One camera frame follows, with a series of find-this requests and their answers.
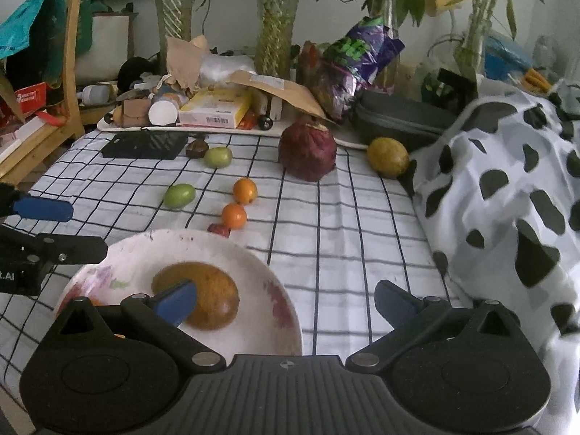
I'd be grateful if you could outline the brown cardboard envelope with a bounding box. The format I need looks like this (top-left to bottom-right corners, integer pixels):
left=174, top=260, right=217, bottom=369
left=227, top=70, right=338, bottom=125

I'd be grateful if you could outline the black green box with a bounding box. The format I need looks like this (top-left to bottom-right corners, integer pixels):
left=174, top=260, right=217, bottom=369
left=421, top=69, right=476, bottom=105

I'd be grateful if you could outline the cow print blanket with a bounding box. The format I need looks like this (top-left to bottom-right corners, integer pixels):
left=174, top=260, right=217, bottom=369
left=410, top=79, right=580, bottom=418

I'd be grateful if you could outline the black zip pouch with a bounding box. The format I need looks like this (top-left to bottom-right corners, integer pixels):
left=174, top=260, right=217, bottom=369
left=353, top=90, right=458, bottom=148

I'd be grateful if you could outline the small glass vase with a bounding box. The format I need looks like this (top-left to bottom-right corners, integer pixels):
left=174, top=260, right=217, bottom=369
left=455, top=13, right=489, bottom=79

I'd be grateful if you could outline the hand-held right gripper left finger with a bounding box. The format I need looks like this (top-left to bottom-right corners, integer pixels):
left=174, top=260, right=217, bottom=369
left=47, top=280, right=227, bottom=372

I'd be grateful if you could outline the slim glass vase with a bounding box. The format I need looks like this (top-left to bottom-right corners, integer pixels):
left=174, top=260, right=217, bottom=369
left=372, top=0, right=400, bottom=96

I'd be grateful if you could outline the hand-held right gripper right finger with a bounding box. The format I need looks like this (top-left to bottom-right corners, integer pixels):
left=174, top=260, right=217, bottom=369
left=347, top=279, right=529, bottom=370

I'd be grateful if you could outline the clear plastic bag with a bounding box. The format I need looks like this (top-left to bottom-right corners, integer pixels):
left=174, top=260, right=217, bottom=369
left=199, top=54, right=257, bottom=87

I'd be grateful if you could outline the teal plastic bag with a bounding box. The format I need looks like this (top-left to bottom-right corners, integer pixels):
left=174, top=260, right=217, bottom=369
left=0, top=0, right=57, bottom=59

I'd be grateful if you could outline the orange packet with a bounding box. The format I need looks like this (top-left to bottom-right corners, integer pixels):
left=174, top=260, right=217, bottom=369
left=521, top=68, right=551, bottom=91

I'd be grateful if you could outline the white round jar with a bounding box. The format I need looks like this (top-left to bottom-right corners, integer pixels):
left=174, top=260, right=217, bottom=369
left=149, top=100, right=178, bottom=127

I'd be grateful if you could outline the clear glass jar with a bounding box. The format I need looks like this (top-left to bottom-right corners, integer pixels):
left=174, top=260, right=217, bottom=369
left=532, top=36, right=563, bottom=73

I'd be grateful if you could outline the yellow passion fruit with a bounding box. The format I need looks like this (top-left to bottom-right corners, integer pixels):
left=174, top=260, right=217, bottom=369
left=366, top=137, right=410, bottom=179

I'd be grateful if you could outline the crumpled brown paper bag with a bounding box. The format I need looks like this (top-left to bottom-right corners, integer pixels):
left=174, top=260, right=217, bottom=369
left=165, top=35, right=209, bottom=94

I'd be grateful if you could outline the white floral bowl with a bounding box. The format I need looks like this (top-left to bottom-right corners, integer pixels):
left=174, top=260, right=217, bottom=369
left=53, top=229, right=303, bottom=359

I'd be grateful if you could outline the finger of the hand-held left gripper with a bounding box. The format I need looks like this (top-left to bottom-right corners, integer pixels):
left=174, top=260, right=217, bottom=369
left=0, top=184, right=74, bottom=223
left=20, top=233, right=109, bottom=266

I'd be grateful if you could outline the wooden chair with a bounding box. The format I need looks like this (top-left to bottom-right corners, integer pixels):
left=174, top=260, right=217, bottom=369
left=0, top=0, right=87, bottom=186

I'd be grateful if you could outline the white black-checked tablecloth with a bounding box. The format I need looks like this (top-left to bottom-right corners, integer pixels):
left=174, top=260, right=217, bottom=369
left=0, top=129, right=472, bottom=399

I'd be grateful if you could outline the white framed board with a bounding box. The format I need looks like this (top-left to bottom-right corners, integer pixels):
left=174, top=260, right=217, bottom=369
left=75, top=11, right=137, bottom=87

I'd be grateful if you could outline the blue plastic bag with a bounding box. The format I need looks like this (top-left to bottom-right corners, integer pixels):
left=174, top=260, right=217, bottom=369
left=485, top=32, right=533, bottom=73

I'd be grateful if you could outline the orange kumquat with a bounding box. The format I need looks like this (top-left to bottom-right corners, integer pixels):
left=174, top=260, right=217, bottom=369
left=233, top=178, right=258, bottom=204
left=221, top=203, right=248, bottom=229

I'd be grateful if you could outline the black mesh pad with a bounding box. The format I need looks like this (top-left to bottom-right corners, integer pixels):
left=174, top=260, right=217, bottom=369
left=100, top=130, right=189, bottom=160

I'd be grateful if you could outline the green jujube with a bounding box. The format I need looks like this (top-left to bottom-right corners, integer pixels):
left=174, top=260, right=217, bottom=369
left=163, top=183, right=196, bottom=210
left=203, top=146, right=233, bottom=169

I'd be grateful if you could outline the red cardboard box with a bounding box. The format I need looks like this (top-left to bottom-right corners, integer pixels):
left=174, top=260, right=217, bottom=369
left=0, top=82, right=59, bottom=128

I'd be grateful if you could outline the ribbed glass vase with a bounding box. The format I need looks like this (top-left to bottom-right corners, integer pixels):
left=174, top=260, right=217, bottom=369
left=255, top=0, right=300, bottom=78

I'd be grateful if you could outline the twisted glass vase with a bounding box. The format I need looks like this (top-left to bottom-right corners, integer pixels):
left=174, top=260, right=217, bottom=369
left=154, top=0, right=195, bottom=71

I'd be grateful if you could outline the dark red pomegranate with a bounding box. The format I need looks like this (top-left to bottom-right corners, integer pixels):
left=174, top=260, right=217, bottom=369
left=278, top=118, right=337, bottom=181

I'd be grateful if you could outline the yellow-brown passion fruit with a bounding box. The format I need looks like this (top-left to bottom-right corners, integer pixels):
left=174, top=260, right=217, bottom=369
left=151, top=260, right=240, bottom=331

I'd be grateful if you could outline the white grey bottle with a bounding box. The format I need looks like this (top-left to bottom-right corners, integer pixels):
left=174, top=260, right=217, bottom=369
left=76, top=84, right=117, bottom=105

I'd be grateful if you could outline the dark red snack bag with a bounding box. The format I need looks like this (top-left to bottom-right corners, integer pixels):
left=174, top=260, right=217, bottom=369
left=303, top=41, right=328, bottom=96

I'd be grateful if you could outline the purple snack bag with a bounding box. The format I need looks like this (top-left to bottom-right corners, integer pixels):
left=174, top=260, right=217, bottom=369
left=317, top=17, right=405, bottom=121

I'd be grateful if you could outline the black round object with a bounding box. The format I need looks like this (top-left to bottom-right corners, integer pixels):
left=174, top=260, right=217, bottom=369
left=118, top=57, right=157, bottom=94

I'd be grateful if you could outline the yellow cardboard box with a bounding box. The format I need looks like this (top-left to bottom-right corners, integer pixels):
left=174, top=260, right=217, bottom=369
left=178, top=88, right=254, bottom=130

